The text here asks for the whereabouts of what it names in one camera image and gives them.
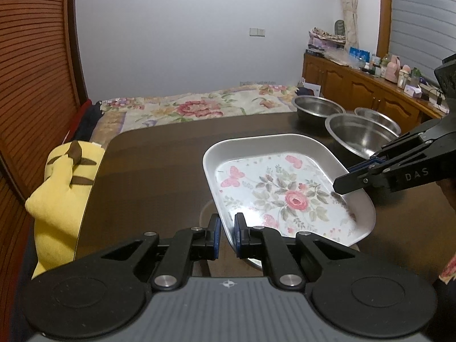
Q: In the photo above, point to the medium steel bowl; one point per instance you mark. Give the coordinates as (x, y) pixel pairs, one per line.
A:
(315, 110)

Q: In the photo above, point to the white paper bag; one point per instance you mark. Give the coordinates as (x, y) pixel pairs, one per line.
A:
(314, 89)

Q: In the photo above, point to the beige curtain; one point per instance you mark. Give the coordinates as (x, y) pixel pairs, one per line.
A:
(350, 17)

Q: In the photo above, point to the yellow plush toy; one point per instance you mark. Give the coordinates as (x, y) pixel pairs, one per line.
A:
(59, 203)

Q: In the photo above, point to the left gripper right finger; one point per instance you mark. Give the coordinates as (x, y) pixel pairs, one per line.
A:
(268, 246)

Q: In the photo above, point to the stack of folded cloths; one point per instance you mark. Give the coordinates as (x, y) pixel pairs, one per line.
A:
(320, 42)

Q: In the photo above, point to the white wall switch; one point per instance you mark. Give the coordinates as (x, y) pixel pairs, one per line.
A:
(256, 32)

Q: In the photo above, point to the blue box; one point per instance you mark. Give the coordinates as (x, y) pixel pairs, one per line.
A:
(359, 54)

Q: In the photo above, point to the floral bed blanket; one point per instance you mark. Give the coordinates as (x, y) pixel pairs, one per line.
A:
(132, 113)

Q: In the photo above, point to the wooden sideboard cabinet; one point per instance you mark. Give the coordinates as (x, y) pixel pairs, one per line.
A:
(352, 88)

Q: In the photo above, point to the large steel bowl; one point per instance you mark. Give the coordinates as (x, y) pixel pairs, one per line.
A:
(356, 135)

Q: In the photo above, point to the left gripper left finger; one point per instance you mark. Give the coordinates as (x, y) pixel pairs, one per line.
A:
(176, 256)

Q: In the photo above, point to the wooden louvered wardrobe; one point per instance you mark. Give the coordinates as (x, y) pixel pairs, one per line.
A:
(42, 89)

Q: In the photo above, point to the small steel bowl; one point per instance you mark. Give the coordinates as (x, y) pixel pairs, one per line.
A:
(379, 118)

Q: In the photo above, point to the floral square plate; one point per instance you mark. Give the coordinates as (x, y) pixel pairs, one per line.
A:
(285, 182)

